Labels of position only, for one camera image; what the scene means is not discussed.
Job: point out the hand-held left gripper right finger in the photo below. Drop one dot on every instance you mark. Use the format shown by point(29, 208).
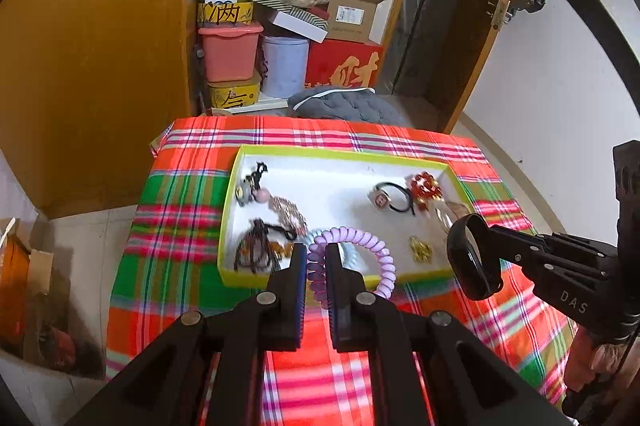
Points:
point(332, 306)

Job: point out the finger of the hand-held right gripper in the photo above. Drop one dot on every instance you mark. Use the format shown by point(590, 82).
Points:
point(520, 240)
point(550, 268)

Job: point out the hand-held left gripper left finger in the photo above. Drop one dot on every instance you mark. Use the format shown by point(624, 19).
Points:
point(301, 296)

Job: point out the black wristband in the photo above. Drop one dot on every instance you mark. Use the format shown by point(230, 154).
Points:
point(460, 263)

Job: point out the gold ornament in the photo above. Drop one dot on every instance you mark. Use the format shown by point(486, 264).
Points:
point(421, 250)

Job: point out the yellow-green tray box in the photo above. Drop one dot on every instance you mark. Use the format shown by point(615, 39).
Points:
point(325, 186)

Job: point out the person's right hand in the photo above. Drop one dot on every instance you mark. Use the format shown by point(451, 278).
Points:
point(607, 356)

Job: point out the plaid tablecloth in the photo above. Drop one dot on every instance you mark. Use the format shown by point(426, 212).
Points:
point(175, 256)

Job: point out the grey knitted cushion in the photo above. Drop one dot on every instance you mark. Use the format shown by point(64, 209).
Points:
point(350, 106)

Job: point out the low yellow tin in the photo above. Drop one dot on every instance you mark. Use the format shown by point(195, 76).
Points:
point(235, 95)

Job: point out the dark film-covered door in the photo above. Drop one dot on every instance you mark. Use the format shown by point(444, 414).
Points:
point(450, 31)

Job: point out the metal door latch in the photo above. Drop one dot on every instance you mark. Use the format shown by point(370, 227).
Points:
point(498, 13)

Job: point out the pale blue bucket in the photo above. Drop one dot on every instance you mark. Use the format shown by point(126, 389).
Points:
point(285, 66)

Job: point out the red box with gold print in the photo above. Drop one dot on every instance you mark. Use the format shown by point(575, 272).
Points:
point(345, 66)

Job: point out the pink plastic bin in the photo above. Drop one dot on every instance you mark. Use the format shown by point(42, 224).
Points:
point(230, 53)

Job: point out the striped white box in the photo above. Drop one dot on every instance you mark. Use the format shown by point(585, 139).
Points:
point(297, 25)

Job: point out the open cardboard box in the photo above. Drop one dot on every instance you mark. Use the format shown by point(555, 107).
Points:
point(355, 18)

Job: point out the dark red small box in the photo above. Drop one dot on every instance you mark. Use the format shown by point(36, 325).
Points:
point(318, 13)

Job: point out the yellow tin with black print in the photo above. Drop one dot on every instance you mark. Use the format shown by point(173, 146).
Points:
point(225, 12)

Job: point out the wooden wardrobe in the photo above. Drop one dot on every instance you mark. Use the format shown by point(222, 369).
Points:
point(100, 81)

